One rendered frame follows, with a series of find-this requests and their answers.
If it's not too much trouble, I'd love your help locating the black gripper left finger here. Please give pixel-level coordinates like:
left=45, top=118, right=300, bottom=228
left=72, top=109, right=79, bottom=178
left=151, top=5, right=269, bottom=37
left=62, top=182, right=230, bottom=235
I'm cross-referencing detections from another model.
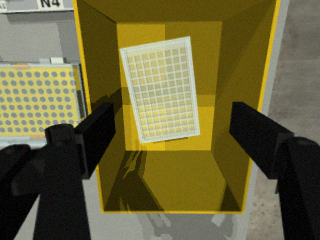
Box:
left=0, top=102, right=116, bottom=240

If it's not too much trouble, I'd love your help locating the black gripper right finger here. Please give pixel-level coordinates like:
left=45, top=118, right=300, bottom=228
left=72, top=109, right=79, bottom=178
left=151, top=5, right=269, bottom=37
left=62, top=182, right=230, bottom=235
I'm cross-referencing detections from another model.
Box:
left=229, top=102, right=320, bottom=240

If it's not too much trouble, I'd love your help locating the yellow waste bin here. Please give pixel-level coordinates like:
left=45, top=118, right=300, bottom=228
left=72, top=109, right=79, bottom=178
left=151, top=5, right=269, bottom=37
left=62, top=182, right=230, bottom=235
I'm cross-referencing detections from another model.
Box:
left=72, top=0, right=281, bottom=214

